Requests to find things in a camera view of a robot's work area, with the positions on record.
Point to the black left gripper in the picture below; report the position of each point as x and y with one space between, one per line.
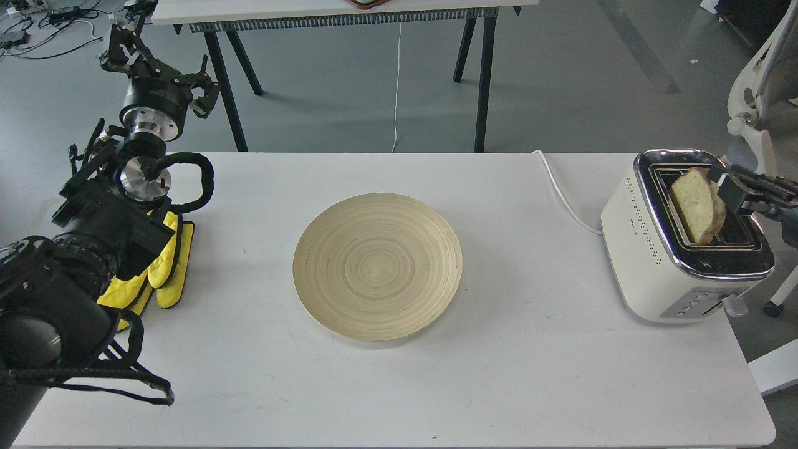
151 104

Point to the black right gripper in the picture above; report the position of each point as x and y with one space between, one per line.
745 192

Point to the slice of bread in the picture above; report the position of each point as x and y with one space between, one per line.
702 211

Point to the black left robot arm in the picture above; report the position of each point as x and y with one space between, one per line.
112 226

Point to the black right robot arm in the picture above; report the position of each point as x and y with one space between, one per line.
788 221

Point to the cream white toaster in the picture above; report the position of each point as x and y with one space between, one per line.
663 275

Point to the white background table black legs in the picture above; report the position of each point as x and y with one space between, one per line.
211 18

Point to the yellow oven mitt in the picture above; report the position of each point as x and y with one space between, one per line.
165 278

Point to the round bamboo plate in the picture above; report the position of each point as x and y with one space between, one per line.
377 267

